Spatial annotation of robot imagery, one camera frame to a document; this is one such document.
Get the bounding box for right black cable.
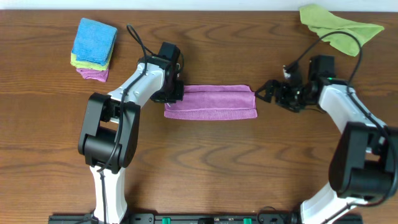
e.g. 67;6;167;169
284;30;398;224

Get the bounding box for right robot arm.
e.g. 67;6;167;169
254;55;397;223

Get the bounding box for folded blue cloth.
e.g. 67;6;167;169
72;18;118;66

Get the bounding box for folded purple cloth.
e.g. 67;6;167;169
76;68;109;82

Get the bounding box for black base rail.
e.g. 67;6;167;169
48;208;364;224

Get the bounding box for left black cable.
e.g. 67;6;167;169
74;24;186;224

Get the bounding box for loose green cloth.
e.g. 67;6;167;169
299;4;384;57

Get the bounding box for folded green cloth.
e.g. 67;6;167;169
70;52;112;71

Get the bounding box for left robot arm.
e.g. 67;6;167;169
78;42;183;223

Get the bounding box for black cable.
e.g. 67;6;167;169
74;24;186;224
284;30;398;224

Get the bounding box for purple cloth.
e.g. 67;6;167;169
164;85;257;121
76;68;109;82

